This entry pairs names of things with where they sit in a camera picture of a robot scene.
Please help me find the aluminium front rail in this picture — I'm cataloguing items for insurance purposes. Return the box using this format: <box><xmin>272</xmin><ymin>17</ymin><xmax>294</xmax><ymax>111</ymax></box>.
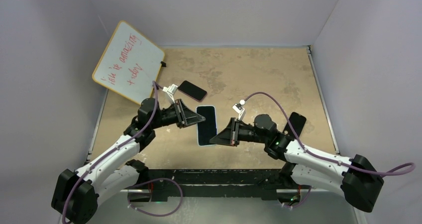
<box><xmin>67</xmin><ymin>168</ymin><xmax>333</xmax><ymax>194</ymax></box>

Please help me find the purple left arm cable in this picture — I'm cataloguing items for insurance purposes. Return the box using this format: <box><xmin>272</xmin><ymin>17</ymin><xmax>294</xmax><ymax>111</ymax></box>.
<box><xmin>61</xmin><ymin>81</ymin><xmax>166</xmax><ymax>224</ymax></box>

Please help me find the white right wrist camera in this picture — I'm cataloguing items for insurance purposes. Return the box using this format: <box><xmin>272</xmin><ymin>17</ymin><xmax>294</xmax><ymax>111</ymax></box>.
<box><xmin>232</xmin><ymin>100</ymin><xmax>246</xmax><ymax>121</ymax></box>

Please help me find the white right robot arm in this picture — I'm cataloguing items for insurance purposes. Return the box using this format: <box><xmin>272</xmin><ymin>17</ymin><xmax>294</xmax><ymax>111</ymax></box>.
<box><xmin>210</xmin><ymin>114</ymin><xmax>384</xmax><ymax>213</ymax></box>

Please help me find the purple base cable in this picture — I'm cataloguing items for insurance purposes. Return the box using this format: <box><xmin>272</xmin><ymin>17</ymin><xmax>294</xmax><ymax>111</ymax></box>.
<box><xmin>127</xmin><ymin>177</ymin><xmax>184</xmax><ymax>217</ymax></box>
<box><xmin>281</xmin><ymin>184</ymin><xmax>313</xmax><ymax>210</ymax></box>

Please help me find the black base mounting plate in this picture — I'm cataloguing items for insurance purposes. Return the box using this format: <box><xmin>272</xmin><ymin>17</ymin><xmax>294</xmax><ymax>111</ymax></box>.
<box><xmin>116</xmin><ymin>169</ymin><xmax>312</xmax><ymax>203</ymax></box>

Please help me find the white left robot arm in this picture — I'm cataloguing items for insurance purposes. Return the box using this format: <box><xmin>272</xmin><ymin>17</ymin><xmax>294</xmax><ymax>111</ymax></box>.
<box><xmin>51</xmin><ymin>98</ymin><xmax>206</xmax><ymax>224</ymax></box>

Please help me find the black phone case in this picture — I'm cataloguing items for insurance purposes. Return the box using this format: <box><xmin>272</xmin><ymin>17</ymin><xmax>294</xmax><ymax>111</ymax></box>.
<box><xmin>284</xmin><ymin>112</ymin><xmax>307</xmax><ymax>139</ymax></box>

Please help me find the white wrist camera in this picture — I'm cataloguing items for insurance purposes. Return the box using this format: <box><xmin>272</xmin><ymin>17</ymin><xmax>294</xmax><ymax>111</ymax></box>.
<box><xmin>232</xmin><ymin>100</ymin><xmax>246</xmax><ymax>121</ymax></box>
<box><xmin>162</xmin><ymin>84</ymin><xmax>178</xmax><ymax>104</ymax></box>

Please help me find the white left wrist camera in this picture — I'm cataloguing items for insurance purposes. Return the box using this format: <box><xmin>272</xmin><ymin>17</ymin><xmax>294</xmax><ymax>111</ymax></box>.
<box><xmin>162</xmin><ymin>84</ymin><xmax>178</xmax><ymax>104</ymax></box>

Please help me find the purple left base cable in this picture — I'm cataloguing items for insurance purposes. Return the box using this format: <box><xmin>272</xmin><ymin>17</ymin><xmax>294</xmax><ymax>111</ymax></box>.
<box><xmin>127</xmin><ymin>177</ymin><xmax>184</xmax><ymax>217</ymax></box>

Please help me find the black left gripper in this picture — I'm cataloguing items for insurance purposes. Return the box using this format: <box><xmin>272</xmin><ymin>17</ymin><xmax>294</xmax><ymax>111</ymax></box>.
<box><xmin>150</xmin><ymin>99</ymin><xmax>204</xmax><ymax>129</ymax></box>

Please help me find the yellow framed whiteboard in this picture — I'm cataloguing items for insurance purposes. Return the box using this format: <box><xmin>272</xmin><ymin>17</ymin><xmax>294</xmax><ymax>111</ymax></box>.
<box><xmin>92</xmin><ymin>20</ymin><xmax>165</xmax><ymax>104</ymax></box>

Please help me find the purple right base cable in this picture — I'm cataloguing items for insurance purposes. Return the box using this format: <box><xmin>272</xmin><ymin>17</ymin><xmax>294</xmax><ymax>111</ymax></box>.
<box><xmin>281</xmin><ymin>184</ymin><xmax>313</xmax><ymax>210</ymax></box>

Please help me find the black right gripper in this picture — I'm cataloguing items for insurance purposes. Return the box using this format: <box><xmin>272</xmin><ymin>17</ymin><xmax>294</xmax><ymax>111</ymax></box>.
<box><xmin>211</xmin><ymin>118</ymin><xmax>268</xmax><ymax>147</ymax></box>

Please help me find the black phone with pink edge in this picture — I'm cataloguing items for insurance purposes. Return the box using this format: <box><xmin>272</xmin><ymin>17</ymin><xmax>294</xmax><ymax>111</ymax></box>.
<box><xmin>178</xmin><ymin>80</ymin><xmax>208</xmax><ymax>102</ymax></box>

